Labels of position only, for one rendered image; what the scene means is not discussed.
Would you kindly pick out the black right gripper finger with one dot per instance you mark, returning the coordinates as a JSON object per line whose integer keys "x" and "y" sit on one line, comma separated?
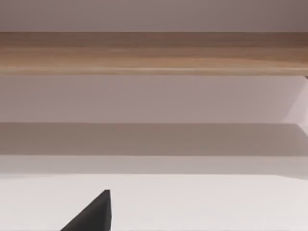
{"x": 97, "y": 214}

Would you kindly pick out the wooden shelf board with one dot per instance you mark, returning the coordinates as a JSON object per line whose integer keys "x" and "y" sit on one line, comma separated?
{"x": 154, "y": 53}

